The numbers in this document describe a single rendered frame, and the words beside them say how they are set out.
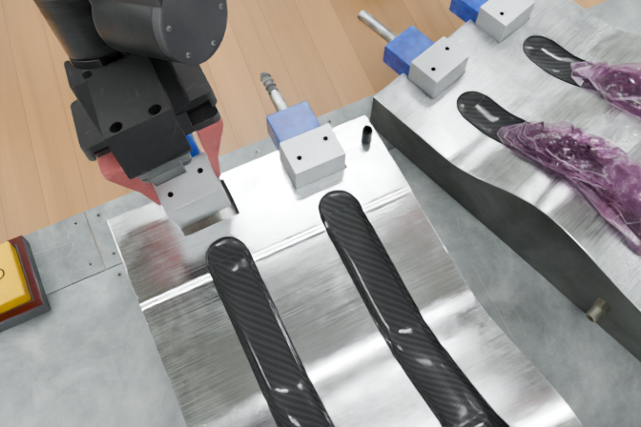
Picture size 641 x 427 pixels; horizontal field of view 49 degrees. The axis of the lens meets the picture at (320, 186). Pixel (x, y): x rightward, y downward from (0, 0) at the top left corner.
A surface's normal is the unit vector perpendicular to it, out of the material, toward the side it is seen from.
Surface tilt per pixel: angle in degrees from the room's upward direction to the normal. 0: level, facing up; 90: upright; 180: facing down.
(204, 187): 11
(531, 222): 90
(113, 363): 0
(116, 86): 22
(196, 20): 69
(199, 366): 3
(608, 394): 0
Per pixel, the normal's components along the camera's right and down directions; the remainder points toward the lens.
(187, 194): -0.03, -0.29
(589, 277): -0.73, 0.60
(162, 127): 0.37, 0.61
